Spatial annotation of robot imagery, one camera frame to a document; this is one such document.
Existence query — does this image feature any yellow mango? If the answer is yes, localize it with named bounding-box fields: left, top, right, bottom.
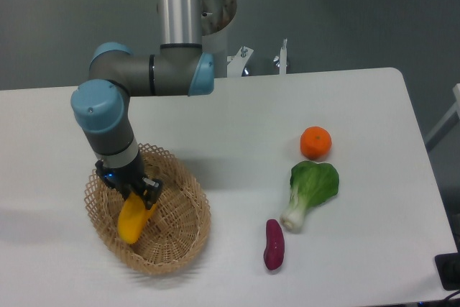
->
left=117, top=193, right=157, bottom=244

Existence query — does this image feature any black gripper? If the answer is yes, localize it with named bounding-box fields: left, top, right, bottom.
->
left=95, top=151, right=162, bottom=210

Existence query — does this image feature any purple sweet potato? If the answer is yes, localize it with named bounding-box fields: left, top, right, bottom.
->
left=263, top=219, right=285, bottom=271

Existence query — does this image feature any white furniture frame right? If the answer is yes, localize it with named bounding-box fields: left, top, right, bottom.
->
left=424, top=83, right=459, bottom=152

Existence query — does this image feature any woven wicker basket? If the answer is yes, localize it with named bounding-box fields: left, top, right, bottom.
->
left=84, top=144, right=211, bottom=275

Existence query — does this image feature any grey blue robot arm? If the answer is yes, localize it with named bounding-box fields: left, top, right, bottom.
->
left=70, top=0, right=214, bottom=209

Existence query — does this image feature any green bok choy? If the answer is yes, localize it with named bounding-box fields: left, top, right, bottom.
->
left=280, top=161, right=339, bottom=232

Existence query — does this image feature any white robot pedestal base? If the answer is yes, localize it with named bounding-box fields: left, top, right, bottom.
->
left=201, top=0, right=254, bottom=78

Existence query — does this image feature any orange mandarin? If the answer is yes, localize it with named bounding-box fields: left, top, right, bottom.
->
left=300, top=127, right=332, bottom=160

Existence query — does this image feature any black device at table edge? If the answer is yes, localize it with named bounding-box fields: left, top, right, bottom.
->
left=434, top=252, right=459, bottom=290

